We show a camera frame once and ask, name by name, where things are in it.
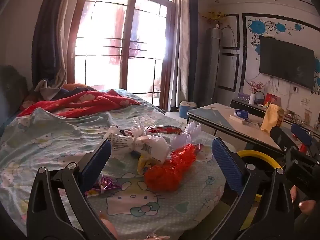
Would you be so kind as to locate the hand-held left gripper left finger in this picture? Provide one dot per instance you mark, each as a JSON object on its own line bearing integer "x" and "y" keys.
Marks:
{"x": 96, "y": 162}

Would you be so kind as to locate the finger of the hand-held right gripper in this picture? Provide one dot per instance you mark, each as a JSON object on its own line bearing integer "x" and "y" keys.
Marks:
{"x": 281, "y": 137}
{"x": 301, "y": 133}

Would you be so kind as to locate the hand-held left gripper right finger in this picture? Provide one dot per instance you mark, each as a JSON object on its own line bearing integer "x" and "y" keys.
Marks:
{"x": 226, "y": 162}

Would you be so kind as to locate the purple foil wrapper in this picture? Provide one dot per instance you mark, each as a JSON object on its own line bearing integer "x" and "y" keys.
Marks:
{"x": 107, "y": 183}

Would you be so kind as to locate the yellow rimmed black bin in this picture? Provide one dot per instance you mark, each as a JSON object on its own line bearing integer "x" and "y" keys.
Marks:
{"x": 260, "y": 156}

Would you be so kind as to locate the white foam net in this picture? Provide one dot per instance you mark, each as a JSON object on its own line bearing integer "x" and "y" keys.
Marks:
{"x": 180, "y": 141}
{"x": 193, "y": 128}
{"x": 140, "y": 128}

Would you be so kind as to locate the white printed plastic bag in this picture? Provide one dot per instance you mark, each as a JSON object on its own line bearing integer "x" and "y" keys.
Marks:
{"x": 152, "y": 146}

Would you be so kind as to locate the red plastic bag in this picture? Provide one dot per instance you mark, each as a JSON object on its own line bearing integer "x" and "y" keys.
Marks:
{"x": 167, "y": 172}

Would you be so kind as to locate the person's right hand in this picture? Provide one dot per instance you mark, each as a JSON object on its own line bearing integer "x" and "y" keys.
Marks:
{"x": 307, "y": 206}

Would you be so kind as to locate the person's left hand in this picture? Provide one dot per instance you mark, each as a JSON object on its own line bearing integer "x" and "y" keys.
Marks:
{"x": 111, "y": 231}

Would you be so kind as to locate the red bottle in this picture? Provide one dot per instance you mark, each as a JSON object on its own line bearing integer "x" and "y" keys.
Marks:
{"x": 303, "y": 148}

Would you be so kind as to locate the kraft paper bag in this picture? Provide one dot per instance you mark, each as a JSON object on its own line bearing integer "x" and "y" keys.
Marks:
{"x": 271, "y": 118}

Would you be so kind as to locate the red gift box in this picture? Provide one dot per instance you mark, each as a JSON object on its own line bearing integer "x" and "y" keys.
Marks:
{"x": 273, "y": 99}

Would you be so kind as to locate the cartoon printed bed sheet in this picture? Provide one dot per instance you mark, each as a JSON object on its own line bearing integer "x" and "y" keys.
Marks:
{"x": 62, "y": 142}

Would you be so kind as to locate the black television cabinet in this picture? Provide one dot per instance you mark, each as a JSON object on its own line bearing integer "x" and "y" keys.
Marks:
{"x": 252, "y": 108}

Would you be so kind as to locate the marble top coffee table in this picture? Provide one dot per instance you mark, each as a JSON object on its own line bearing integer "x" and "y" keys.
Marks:
{"x": 220, "y": 118}

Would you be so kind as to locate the white flat box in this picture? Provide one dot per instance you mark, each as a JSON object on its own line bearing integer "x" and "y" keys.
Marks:
{"x": 237, "y": 119}

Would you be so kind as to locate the black round basket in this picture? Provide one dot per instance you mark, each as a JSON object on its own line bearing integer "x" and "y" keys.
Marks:
{"x": 260, "y": 97}

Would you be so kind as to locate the blue tissue packet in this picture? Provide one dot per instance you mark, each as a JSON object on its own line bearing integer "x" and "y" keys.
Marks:
{"x": 241, "y": 114}

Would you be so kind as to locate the white vase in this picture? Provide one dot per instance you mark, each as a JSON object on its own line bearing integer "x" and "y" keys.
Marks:
{"x": 251, "y": 99}

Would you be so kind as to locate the purple box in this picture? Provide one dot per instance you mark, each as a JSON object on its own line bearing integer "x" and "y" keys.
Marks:
{"x": 243, "y": 96}

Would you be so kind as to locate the red printed blanket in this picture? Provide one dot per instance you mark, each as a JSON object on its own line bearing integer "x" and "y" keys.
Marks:
{"x": 87, "y": 102}

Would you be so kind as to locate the blue white plastic bucket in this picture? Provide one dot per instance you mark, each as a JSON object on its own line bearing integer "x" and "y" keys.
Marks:
{"x": 187, "y": 110}

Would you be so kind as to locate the blue quilted bed cover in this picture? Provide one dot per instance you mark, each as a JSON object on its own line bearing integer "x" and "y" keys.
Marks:
{"x": 140, "y": 97}

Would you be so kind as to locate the orange pillow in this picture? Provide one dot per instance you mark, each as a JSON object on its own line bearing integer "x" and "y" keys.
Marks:
{"x": 75, "y": 86}

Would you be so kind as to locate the grey cloth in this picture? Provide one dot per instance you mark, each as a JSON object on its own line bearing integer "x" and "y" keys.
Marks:
{"x": 47, "y": 90}

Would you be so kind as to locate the grey standing air conditioner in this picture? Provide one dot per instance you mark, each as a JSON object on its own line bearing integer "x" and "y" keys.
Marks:
{"x": 207, "y": 67}

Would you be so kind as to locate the dark headboard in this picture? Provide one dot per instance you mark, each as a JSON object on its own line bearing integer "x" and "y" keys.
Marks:
{"x": 11, "y": 90}

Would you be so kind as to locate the beige curtain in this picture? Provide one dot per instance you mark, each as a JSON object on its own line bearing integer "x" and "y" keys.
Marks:
{"x": 182, "y": 55}
{"x": 63, "y": 55}

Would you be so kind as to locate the dark blue curtain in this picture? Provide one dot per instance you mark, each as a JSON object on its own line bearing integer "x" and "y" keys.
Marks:
{"x": 193, "y": 42}
{"x": 47, "y": 30}

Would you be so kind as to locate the brown framed glass door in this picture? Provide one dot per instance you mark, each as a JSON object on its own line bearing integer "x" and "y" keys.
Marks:
{"x": 130, "y": 42}

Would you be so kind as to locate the yellow artificial flowers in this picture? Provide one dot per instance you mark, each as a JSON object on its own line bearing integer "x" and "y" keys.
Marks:
{"x": 215, "y": 17}

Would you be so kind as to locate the black wall television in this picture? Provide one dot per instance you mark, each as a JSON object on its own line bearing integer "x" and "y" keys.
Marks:
{"x": 286, "y": 62}

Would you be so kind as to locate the small white camera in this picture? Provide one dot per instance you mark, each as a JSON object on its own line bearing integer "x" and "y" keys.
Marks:
{"x": 217, "y": 27}

